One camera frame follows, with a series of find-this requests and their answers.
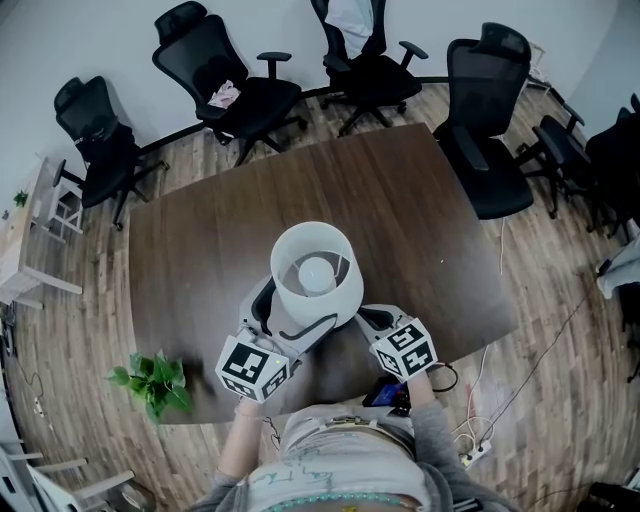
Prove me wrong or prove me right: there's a black mesh office chair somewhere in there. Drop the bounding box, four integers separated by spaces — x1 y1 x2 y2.
52 75 167 232
516 86 607 221
309 0 431 138
432 21 536 222
583 91 640 242
151 0 308 167

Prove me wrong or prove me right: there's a white wire rack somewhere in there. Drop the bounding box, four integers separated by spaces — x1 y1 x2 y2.
526 41 553 92

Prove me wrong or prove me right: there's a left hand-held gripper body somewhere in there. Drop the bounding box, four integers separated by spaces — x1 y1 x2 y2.
215 277 302 406

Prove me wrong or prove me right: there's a pink cloth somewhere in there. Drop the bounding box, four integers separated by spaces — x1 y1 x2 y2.
206 79 241 109

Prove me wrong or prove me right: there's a light wooden desk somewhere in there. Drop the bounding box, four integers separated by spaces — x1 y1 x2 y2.
0 164 84 310

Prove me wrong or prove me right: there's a person's left forearm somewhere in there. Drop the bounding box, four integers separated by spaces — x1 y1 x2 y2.
215 397 267 484

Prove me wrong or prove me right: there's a white wooden chair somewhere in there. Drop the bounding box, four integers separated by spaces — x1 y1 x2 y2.
0 438 137 512

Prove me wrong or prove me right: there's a person's right forearm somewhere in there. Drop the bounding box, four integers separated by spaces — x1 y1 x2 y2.
405 370 476 481

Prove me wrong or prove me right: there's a black cable loop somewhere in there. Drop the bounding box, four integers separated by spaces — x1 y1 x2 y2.
428 363 459 394

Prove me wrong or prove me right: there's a thin dark cable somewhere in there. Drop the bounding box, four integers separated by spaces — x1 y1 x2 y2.
487 273 602 441

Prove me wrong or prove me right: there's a white power cable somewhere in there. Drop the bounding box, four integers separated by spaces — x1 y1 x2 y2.
451 343 497 452

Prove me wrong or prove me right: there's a white lamp with round shade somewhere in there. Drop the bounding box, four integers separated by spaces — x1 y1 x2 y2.
270 220 366 330

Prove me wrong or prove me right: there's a white wooden stool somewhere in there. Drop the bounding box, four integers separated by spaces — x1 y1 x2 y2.
29 156 85 245

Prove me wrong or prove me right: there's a black device with blue screen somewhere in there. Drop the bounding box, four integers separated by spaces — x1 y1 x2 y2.
361 376 413 418

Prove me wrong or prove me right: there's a green bead necklace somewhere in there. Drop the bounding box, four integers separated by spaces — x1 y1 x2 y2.
263 491 427 512

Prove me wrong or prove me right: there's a white power strip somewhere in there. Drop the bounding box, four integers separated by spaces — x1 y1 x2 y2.
458 438 492 470

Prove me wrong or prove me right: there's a person's torso in light clothing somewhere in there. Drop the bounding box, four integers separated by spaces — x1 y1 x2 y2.
187 403 509 512

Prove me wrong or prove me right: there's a green leafy potted plant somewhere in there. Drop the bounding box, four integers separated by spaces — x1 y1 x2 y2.
106 349 195 425

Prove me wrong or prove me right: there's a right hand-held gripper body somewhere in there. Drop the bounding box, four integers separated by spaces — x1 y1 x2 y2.
356 303 439 384

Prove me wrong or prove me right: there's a dark wooden table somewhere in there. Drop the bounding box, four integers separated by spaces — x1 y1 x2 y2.
128 122 519 427

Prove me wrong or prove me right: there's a white garment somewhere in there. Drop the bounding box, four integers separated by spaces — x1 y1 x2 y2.
324 0 375 61

